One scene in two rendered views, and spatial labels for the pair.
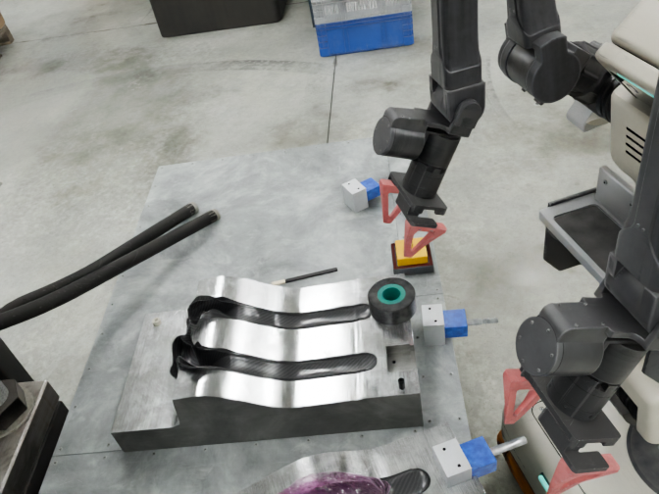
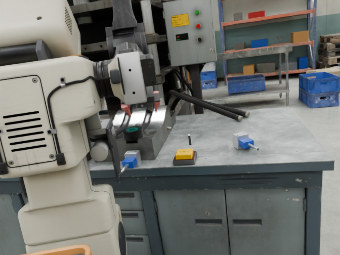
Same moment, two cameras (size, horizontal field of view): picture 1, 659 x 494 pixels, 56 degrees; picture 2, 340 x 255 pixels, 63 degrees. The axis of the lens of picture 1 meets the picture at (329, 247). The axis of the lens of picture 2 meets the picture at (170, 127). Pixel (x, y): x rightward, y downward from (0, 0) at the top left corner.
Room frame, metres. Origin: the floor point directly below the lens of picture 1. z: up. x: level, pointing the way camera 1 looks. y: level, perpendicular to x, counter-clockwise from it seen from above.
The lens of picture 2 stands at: (0.98, -1.13, 1.24)
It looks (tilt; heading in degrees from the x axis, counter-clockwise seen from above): 17 degrees down; 96
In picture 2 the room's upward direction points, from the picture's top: 8 degrees counter-clockwise
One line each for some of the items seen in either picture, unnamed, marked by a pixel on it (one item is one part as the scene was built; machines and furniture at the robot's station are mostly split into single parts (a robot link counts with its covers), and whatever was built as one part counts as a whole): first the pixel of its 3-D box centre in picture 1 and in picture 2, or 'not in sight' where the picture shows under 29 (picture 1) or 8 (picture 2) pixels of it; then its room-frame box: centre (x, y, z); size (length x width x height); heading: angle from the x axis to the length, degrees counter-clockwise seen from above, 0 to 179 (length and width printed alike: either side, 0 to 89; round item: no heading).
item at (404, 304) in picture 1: (392, 300); (132, 133); (0.73, -0.09, 0.91); 0.08 x 0.08 x 0.04
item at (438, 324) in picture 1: (460, 322); (128, 164); (0.72, -0.20, 0.83); 0.13 x 0.05 x 0.05; 80
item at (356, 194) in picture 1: (373, 187); (247, 143); (1.17, -0.13, 0.83); 0.13 x 0.05 x 0.05; 111
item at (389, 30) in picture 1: (364, 23); not in sight; (3.93, -0.52, 0.11); 0.61 x 0.41 x 0.22; 79
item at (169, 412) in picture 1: (267, 351); (139, 126); (0.71, 0.14, 0.87); 0.50 x 0.26 x 0.14; 82
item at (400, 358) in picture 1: (401, 365); not in sight; (0.62, -0.07, 0.87); 0.05 x 0.05 x 0.04; 82
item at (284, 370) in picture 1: (269, 335); (134, 117); (0.70, 0.13, 0.92); 0.35 x 0.16 x 0.09; 82
